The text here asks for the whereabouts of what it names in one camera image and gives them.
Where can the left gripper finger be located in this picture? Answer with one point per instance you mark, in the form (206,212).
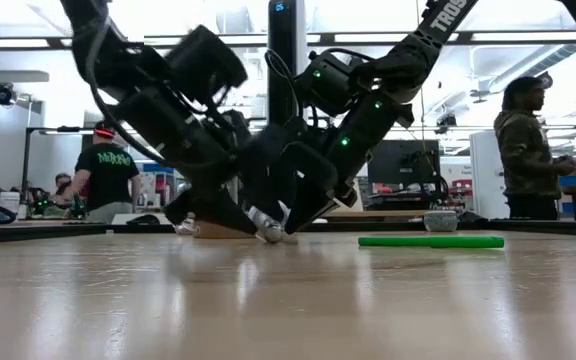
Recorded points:
(223,212)
(179,210)

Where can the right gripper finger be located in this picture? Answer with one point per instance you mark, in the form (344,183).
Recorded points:
(313,212)

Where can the white round lightbulb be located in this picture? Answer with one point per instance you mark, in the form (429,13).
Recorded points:
(267,227)

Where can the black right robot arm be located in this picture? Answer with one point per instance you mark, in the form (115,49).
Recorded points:
(418,50)

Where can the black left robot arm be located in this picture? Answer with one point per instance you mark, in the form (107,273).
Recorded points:
(133,65)

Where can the clear plastic wrapper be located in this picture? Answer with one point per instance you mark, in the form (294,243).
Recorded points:
(185,229)

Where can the person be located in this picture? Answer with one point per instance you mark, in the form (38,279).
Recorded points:
(108,175)
(523,150)
(63,182)

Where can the black monitor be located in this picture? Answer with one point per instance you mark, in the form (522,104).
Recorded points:
(403,162)

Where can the green pen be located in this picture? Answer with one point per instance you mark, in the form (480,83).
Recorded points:
(428,242)

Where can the small ceramic bowl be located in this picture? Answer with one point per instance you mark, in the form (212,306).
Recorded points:
(440,221)

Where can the light wooden desk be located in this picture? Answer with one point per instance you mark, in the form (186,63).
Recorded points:
(43,235)

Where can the white bucket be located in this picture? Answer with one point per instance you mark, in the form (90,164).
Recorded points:
(9,202)

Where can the white pillar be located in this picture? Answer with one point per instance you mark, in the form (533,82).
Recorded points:
(485,175)

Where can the black ceiling spotlight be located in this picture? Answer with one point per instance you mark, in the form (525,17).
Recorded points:
(4,94)

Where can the blue box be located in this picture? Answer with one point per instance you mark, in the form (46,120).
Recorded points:
(574,180)

